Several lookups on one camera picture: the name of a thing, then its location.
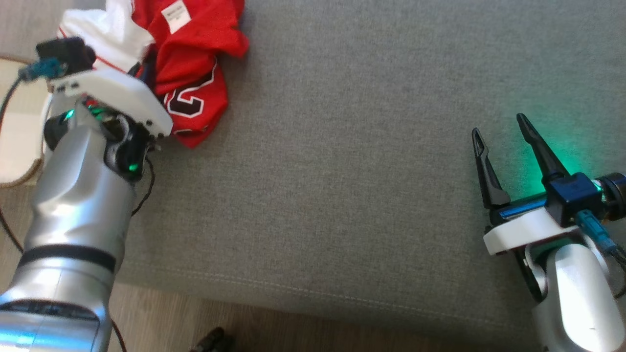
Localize round tan laundry basket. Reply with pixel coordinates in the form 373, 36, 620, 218
0, 54, 55, 189

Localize red white basketball jersey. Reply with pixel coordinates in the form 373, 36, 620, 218
58, 0, 250, 149

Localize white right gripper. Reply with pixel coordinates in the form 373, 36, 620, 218
471, 113, 582, 256

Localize black cable, blue plug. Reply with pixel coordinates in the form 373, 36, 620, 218
0, 58, 156, 352
575, 210, 626, 299

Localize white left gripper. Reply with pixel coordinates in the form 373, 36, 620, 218
49, 46, 174, 137

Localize black left cable, blue plug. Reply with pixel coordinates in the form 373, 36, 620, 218
0, 58, 156, 352

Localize black right cable, blue plug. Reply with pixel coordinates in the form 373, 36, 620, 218
575, 210, 626, 299

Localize grey fabric sofa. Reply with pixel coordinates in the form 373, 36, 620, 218
0, 0, 626, 352

